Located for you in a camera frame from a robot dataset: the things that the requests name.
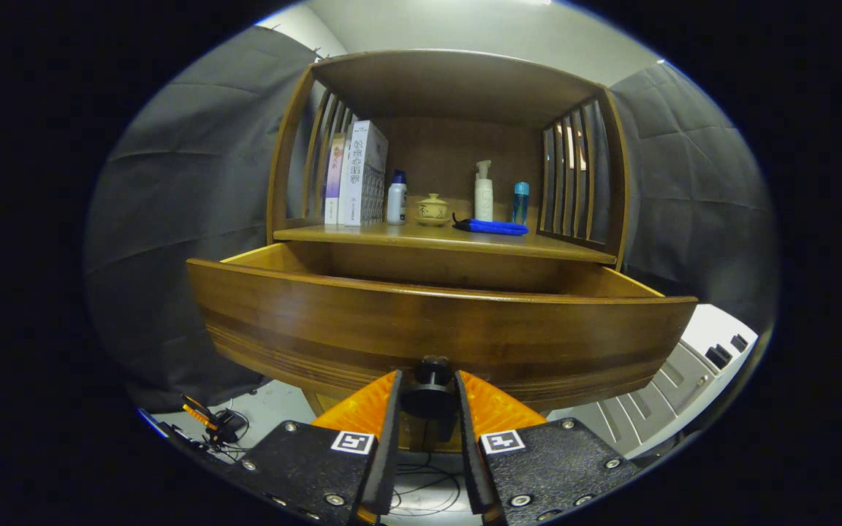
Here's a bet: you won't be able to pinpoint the white plastic machine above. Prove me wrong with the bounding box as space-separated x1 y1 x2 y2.
549 303 758 460

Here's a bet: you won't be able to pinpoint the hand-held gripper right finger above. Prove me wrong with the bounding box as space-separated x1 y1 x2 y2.
454 369 641 526

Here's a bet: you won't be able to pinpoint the orange black tool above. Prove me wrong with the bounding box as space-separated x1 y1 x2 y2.
180 394 246 446

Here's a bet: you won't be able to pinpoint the yellow lidded ceramic teacup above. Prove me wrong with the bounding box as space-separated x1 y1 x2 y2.
416 193 450 227

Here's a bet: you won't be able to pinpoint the wooden countertop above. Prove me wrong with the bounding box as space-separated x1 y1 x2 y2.
273 219 618 265

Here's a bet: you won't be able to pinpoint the thick white book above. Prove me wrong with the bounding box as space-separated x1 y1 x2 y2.
338 121 389 226

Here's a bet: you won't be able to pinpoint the white pump bottle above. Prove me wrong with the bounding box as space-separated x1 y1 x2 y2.
474 160 494 222

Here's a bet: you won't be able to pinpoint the white bottle blue cap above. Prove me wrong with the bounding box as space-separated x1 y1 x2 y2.
387 169 408 225

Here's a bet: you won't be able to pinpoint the brown wooden drawer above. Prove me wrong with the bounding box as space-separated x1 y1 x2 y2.
186 241 698 413

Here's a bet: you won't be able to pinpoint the black floor cables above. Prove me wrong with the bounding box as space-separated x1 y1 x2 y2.
388 449 466 517

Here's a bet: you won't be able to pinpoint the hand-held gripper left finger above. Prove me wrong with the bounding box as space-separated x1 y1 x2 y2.
235 369 403 526

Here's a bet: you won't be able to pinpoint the brown wooden cabinet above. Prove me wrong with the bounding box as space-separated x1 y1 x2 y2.
266 49 630 450

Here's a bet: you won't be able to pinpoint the thin purple book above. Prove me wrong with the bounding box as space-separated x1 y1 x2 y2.
324 133 346 225

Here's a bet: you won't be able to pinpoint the blue folded cloth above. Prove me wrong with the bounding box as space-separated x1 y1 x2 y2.
455 218 529 236

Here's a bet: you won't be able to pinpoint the black drawer knob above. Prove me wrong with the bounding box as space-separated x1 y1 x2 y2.
401 356 460 421

